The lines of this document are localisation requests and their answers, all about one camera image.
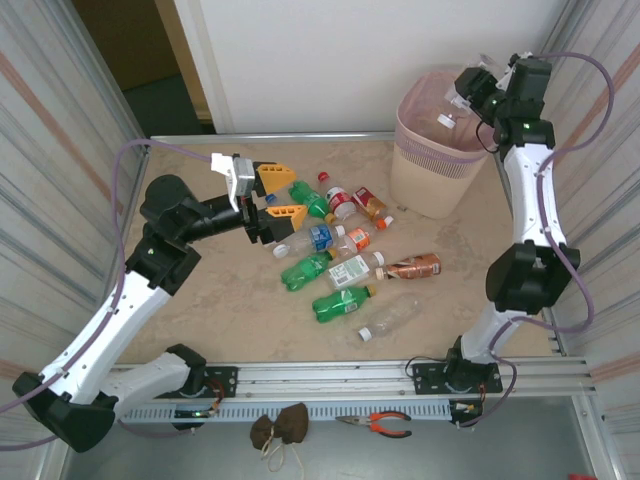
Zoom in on clear bottle blue lettered label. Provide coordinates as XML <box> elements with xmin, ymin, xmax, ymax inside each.
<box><xmin>436</xmin><ymin>51</ymin><xmax>501</xmax><ymax>132</ymax></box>

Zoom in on green bottle with yellow cap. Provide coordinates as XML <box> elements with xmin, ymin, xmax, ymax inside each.
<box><xmin>278</xmin><ymin>252</ymin><xmax>338</xmax><ymax>293</ymax></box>
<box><xmin>288</xmin><ymin>179</ymin><xmax>337</xmax><ymax>225</ymax></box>
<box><xmin>311</xmin><ymin>284</ymin><xmax>378</xmax><ymax>324</ymax></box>

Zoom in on blue label bottle white cap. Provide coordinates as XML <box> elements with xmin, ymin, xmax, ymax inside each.
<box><xmin>285</xmin><ymin>224</ymin><xmax>347</xmax><ymax>255</ymax></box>

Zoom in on pink translucent bin liner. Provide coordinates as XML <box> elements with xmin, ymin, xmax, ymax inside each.
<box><xmin>394</xmin><ymin>69</ymin><xmax>494</xmax><ymax>169</ymax></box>

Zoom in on orange label bottle orange cap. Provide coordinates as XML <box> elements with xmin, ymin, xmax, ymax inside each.
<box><xmin>344</xmin><ymin>215</ymin><xmax>390</xmax><ymax>253</ymax></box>

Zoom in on green white label clear bottle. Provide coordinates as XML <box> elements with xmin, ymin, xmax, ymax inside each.
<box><xmin>327</xmin><ymin>250</ymin><xmax>387</xmax><ymax>291</ymax></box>

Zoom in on amber juice bottle red label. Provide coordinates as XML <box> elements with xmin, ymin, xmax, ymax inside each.
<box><xmin>350</xmin><ymin>186</ymin><xmax>396</xmax><ymax>226</ymax></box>

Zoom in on pink waste basket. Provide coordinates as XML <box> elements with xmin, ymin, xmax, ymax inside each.
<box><xmin>389</xmin><ymin>69</ymin><xmax>494</xmax><ymax>220</ymax></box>

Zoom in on copper brown drink bottle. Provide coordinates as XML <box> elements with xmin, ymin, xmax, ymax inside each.
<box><xmin>374</xmin><ymin>252</ymin><xmax>444</xmax><ymax>284</ymax></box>

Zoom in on large clear bottle white cap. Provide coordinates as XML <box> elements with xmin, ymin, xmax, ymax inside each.
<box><xmin>356</xmin><ymin>292</ymin><xmax>421</xmax><ymax>344</ymax></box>

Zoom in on beige door jamb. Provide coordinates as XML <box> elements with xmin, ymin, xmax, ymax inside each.
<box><xmin>154</xmin><ymin>0</ymin><xmax>216</xmax><ymax>121</ymax></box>

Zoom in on large brown cloth pouch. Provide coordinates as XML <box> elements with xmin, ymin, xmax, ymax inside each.
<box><xmin>276</xmin><ymin>402</ymin><xmax>311</xmax><ymax>445</ymax></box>

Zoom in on small brown cloth pouch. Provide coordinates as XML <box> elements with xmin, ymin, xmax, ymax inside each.
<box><xmin>248</xmin><ymin>417</ymin><xmax>277</xmax><ymax>450</ymax></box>

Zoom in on grey metal lower shelf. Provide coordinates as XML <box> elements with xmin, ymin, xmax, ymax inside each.
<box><xmin>49</xmin><ymin>399</ymin><xmax>619</xmax><ymax>480</ymax></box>

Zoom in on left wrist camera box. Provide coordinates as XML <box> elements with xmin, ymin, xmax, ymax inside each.
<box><xmin>210</xmin><ymin>151</ymin><xmax>257</xmax><ymax>212</ymax></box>

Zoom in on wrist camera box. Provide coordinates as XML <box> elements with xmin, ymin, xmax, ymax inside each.
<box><xmin>505</xmin><ymin>48</ymin><xmax>535</xmax><ymax>76</ymax></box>
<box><xmin>210</xmin><ymin>151</ymin><xmax>257</xmax><ymax>212</ymax></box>

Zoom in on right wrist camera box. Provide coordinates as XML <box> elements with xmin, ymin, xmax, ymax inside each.
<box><xmin>505</xmin><ymin>48</ymin><xmax>535</xmax><ymax>76</ymax></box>

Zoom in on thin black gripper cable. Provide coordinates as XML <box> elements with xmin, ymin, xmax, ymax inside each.
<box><xmin>474</xmin><ymin>118</ymin><xmax>501</xmax><ymax>154</ymax></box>

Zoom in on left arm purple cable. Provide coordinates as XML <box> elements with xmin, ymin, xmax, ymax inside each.
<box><xmin>0</xmin><ymin>139</ymin><xmax>215</xmax><ymax>449</ymax></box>

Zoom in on striped enclosure side panel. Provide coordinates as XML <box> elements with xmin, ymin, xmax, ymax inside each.
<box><xmin>0</xmin><ymin>0</ymin><xmax>150</xmax><ymax>451</ymax></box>
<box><xmin>492</xmin><ymin>0</ymin><xmax>640</xmax><ymax>451</ymax></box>

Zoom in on white door frame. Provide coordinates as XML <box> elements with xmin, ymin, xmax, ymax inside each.
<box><xmin>172</xmin><ymin>0</ymin><xmax>236</xmax><ymax>135</ymax></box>

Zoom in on wide aluminium mounting rail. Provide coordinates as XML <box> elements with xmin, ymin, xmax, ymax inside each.
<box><xmin>53</xmin><ymin>355</ymin><xmax>600</xmax><ymax>404</ymax></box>

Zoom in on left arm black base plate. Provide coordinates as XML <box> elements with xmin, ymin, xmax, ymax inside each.
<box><xmin>148</xmin><ymin>365</ymin><xmax>239</xmax><ymax>400</ymax></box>

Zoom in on white slotted cable duct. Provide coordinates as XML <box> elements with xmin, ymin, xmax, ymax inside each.
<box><xmin>117</xmin><ymin>402</ymin><xmax>454</xmax><ymax>425</ymax></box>

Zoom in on small controller board with wires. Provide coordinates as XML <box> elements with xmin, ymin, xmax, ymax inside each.
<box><xmin>448</xmin><ymin>384</ymin><xmax>487</xmax><ymax>430</ymax></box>
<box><xmin>171</xmin><ymin>382</ymin><xmax>225</xmax><ymax>432</ymax></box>

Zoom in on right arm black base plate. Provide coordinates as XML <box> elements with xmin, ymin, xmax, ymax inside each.
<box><xmin>411</xmin><ymin>360</ymin><xmax>503</xmax><ymax>397</ymax></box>

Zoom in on orange handled pliers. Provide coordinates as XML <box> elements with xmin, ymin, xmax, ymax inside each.
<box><xmin>334</xmin><ymin>410</ymin><xmax>413</xmax><ymax>439</ymax></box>

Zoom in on beige pouch string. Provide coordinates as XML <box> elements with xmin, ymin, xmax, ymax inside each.
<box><xmin>258</xmin><ymin>437</ymin><xmax>306</xmax><ymax>474</ymax></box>

